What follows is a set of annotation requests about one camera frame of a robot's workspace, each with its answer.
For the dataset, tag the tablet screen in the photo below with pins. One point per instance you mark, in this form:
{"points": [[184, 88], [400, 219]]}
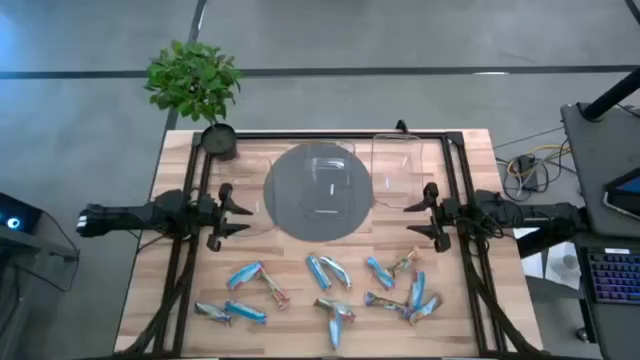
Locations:
{"points": [[625, 195]]}

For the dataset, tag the green leafy plant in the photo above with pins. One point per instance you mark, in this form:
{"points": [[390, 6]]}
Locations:
{"points": [[192, 80]]}

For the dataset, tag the black clamp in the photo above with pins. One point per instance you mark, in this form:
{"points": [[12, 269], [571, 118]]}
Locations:
{"points": [[401, 126]]}

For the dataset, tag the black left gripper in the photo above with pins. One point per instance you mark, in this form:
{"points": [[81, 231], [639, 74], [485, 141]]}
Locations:
{"points": [[222, 216]]}

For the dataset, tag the peanut butter granola bar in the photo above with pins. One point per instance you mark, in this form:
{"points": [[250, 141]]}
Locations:
{"points": [[335, 332]]}

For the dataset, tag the backlit black keyboard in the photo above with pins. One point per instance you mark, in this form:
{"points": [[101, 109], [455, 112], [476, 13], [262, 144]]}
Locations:
{"points": [[615, 277]]}

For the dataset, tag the black device with blue light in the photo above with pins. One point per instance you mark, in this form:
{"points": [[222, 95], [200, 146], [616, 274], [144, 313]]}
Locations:
{"points": [[17, 215]]}

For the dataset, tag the black pole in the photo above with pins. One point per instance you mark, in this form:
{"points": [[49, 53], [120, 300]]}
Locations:
{"points": [[612, 95]]}

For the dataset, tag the black power adapter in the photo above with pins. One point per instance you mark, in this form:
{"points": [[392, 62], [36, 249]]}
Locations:
{"points": [[526, 172]]}

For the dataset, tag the blue granola bar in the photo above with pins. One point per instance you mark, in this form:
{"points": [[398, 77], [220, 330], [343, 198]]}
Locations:
{"points": [[318, 272], [245, 275], [245, 311], [417, 289], [381, 272]]}

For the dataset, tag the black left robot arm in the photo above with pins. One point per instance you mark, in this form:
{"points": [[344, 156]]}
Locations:
{"points": [[125, 217]]}

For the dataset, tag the white cup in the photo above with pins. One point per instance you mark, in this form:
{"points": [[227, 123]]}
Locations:
{"points": [[570, 261]]}

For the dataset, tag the round grey woven placemat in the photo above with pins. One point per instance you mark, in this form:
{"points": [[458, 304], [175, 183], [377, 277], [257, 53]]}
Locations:
{"points": [[285, 210]]}

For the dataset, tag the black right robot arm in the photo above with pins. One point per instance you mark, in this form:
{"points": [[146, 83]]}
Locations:
{"points": [[545, 215]]}

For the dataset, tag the grey side stand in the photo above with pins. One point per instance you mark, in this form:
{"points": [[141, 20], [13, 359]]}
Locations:
{"points": [[45, 260]]}

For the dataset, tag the orange granola bar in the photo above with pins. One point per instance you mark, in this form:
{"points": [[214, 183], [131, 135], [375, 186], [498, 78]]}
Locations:
{"points": [[404, 261]]}

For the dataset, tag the clear plastic bin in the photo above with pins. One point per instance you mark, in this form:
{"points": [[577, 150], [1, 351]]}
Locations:
{"points": [[250, 180], [397, 165], [327, 175]]}

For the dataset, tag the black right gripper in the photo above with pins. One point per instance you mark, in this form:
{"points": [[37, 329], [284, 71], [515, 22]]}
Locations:
{"points": [[436, 217]]}

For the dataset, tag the grey desk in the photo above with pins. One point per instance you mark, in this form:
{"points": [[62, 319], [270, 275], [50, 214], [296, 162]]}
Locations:
{"points": [[590, 165]]}

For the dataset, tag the white papers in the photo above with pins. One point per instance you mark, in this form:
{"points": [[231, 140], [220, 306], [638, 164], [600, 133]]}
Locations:
{"points": [[550, 265]]}

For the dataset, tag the black plant pot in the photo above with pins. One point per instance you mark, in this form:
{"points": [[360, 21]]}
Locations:
{"points": [[219, 140]]}

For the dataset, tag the black caster wheel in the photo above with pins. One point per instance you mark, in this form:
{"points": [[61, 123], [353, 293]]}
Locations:
{"points": [[581, 335]]}

